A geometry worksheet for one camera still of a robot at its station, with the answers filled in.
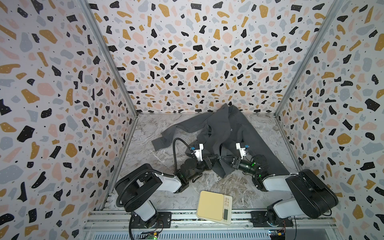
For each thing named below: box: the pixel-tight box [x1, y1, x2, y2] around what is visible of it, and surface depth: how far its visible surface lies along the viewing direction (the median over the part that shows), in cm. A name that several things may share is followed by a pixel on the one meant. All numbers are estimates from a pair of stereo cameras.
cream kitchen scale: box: [196, 190, 233, 225], surface depth 78 cm
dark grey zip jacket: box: [151, 103, 290, 178], surface depth 105 cm
